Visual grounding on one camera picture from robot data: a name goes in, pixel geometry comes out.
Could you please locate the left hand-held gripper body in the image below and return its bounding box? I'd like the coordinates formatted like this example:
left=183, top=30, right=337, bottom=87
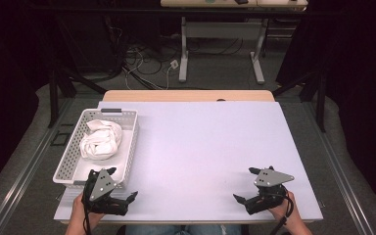
left=81, top=167, right=130, bottom=216

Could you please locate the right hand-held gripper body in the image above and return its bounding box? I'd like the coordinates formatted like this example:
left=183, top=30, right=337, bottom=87
left=245, top=164, right=296, bottom=215

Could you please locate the person's left hand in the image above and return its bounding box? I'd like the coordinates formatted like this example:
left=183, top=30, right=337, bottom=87
left=72, top=192, right=106, bottom=227

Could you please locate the person's right hand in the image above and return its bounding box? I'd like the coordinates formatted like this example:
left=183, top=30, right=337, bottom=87
left=266, top=191, right=304, bottom=227

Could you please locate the crumpled white cloth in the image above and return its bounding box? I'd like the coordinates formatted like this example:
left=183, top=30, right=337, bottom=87
left=79, top=118, right=123, bottom=162

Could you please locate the white perforated plastic basket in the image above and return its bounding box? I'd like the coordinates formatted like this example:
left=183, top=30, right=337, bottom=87
left=52, top=108, right=141, bottom=191

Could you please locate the white table cover board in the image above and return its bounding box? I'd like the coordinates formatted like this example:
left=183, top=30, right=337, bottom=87
left=53, top=100, right=324, bottom=223

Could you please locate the black metal stand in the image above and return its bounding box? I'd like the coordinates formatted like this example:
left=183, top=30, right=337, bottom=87
left=46, top=63, right=108, bottom=129
left=271, top=69, right=328, bottom=133

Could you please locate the light wooden table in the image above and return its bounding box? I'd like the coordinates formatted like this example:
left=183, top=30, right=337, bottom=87
left=102, top=89, right=276, bottom=103

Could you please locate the dark curtain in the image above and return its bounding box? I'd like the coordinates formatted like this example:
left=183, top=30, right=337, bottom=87
left=0, top=0, right=52, bottom=202
left=275, top=0, right=376, bottom=207

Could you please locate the white desk with metal legs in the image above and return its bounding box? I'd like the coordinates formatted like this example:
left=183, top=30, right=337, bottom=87
left=160, top=0, right=309, bottom=85

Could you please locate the grey drawer unit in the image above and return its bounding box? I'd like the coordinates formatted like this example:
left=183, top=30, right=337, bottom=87
left=264, top=17, right=304, bottom=43

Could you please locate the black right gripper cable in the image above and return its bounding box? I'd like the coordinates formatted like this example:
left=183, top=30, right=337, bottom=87
left=268, top=185, right=295, bottom=235

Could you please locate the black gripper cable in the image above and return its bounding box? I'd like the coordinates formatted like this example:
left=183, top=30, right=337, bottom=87
left=82, top=195, right=93, bottom=235
left=268, top=185, right=295, bottom=235

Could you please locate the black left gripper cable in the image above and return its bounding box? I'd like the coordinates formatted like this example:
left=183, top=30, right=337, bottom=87
left=82, top=195, right=93, bottom=235

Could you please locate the black rectangular floor frame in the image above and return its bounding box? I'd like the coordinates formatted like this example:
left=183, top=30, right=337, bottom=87
left=49, top=130, right=73, bottom=147

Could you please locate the aluminium floor rail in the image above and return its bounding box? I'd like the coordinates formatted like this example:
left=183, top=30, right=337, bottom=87
left=0, top=97, right=76, bottom=235
left=305, top=100, right=375, bottom=235

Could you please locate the tangle of floor cables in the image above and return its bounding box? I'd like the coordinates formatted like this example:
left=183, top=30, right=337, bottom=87
left=109, top=25, right=246, bottom=91

